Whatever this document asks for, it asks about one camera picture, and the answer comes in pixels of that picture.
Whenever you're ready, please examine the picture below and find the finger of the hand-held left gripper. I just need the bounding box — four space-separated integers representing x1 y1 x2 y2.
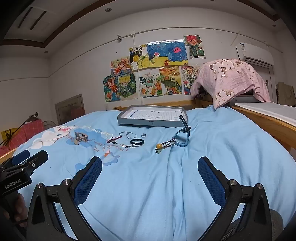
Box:
11 149 31 166
23 150 49 176

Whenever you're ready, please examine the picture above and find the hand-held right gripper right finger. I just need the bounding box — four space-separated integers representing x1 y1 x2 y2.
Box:
198 156 272 241

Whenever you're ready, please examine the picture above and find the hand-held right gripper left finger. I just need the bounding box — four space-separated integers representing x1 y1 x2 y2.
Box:
27 156 121 241

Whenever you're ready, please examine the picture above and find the beige hair claw clip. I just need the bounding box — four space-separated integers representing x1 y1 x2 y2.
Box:
73 131 89 145

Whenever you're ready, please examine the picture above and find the blue watch strap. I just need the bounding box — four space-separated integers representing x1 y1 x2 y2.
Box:
172 115 191 147

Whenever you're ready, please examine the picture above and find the yellow bead hair tie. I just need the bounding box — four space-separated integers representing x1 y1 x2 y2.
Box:
154 138 184 154

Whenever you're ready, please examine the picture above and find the grey tray box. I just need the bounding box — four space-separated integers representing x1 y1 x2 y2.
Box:
117 105 188 128

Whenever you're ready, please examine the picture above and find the person's left forearm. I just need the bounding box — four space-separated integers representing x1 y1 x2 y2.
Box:
0 205 27 241

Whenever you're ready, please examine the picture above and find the person's left hand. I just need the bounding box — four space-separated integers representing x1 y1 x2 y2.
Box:
9 193 28 227

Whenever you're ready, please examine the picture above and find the red checked bag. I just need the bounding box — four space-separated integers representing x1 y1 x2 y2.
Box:
0 118 45 152

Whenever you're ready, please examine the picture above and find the black folded tripod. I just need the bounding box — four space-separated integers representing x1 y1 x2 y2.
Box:
0 112 39 147

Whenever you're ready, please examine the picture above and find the standing fan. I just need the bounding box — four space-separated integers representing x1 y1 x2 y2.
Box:
42 119 57 134

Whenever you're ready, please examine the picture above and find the light blue printed blanket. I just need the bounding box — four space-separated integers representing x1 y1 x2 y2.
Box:
9 105 290 241

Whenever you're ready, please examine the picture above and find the grey cloth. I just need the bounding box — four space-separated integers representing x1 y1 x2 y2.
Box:
228 208 284 241

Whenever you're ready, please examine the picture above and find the white printed paper liner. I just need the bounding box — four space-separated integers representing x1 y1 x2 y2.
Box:
124 108 184 121

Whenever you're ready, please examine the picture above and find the wooden headboard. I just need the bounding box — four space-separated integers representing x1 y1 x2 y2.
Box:
113 98 214 112

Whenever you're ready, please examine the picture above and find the white mattress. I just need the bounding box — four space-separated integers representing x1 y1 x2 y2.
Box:
234 102 296 127

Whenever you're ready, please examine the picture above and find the pink floral blanket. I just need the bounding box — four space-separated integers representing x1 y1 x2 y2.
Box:
191 59 274 110

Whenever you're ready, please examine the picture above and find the olive hanging jacket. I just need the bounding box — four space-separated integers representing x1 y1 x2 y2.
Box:
276 81 296 106

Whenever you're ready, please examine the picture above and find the white air conditioner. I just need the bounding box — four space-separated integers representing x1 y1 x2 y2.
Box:
236 42 274 67

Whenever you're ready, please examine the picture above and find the ceiling air vent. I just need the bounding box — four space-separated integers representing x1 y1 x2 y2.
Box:
17 6 47 31

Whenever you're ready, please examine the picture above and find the grey wall panel door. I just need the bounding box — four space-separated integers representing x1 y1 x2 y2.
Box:
55 94 84 125

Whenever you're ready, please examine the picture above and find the wooden bed frame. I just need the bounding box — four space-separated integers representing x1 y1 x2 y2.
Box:
231 104 296 152

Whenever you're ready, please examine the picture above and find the group of colourful wall drawings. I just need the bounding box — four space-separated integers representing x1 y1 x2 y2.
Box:
103 34 206 103

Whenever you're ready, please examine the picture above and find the white wall conduit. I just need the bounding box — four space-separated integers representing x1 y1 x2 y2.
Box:
69 24 222 64

